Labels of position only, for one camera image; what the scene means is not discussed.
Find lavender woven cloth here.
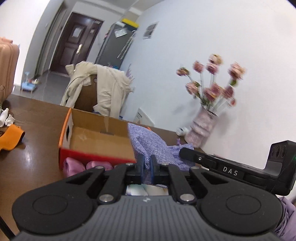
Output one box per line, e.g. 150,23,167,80
128,123,195,184

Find purple satin scrunchie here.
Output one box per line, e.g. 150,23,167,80
63,158,113,177

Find white tissue pack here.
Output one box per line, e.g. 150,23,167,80
176,127,189,137

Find red orange cardboard box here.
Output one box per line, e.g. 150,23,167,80
58,108,137,169

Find pink textured vase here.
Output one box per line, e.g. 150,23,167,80
185,108,218,148

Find beige coat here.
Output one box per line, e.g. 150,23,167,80
60,61,133,118

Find wooden chair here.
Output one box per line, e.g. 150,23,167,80
74,75,97,113

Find dried pink roses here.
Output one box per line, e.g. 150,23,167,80
176,54,246,113

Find grey refrigerator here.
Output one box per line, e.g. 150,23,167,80
95,22,137,69

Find orange fabric band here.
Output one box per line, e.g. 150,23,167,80
0,124,25,151

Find blue small stool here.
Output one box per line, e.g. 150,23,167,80
21,72,41,93

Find white small bottle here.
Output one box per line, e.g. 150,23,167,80
0,108,15,128

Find dark brown door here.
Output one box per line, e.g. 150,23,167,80
49,12,103,74

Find pink suitcase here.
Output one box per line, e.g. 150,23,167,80
0,37,20,100

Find white board by wall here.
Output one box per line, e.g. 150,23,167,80
133,108,154,126

